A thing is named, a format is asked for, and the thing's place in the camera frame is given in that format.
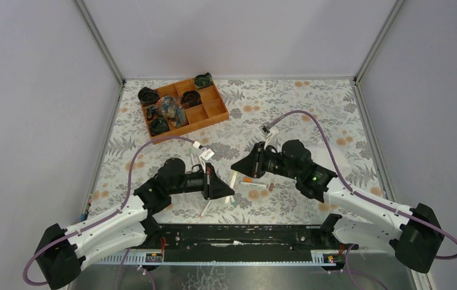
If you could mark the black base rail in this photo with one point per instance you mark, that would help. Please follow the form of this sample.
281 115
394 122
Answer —
245 244

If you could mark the white pen orange tip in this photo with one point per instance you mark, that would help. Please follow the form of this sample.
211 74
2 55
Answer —
205 209

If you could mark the colourful crumpled wrapper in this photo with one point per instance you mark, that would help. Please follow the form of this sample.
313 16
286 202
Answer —
169 108

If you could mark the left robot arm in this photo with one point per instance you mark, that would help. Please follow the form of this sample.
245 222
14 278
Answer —
63 253

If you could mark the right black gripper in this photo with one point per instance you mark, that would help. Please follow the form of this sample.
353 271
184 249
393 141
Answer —
259 160

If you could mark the white pen teal tip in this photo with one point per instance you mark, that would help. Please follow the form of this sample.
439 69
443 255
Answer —
230 200

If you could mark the white pen with label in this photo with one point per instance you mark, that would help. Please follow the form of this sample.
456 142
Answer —
253 184

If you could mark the black roll top tray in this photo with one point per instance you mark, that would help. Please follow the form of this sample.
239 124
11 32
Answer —
202 81

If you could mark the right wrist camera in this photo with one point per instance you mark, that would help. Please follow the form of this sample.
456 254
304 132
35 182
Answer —
270 133

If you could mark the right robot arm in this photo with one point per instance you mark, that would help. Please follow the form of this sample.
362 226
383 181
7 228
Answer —
408 233

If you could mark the black roll middle tray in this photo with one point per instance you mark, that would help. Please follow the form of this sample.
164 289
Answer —
190 99

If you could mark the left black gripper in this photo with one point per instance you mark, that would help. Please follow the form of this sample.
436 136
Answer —
207 182

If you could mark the black roll bottom tray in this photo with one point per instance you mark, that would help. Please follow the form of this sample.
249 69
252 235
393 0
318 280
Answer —
158 126

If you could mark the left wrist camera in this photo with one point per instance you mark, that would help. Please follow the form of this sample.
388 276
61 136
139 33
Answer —
206 155

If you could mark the orange wooden divided tray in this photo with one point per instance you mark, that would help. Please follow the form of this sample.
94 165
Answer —
212 110

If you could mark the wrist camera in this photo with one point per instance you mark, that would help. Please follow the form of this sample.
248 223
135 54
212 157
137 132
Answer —
270 133
206 155

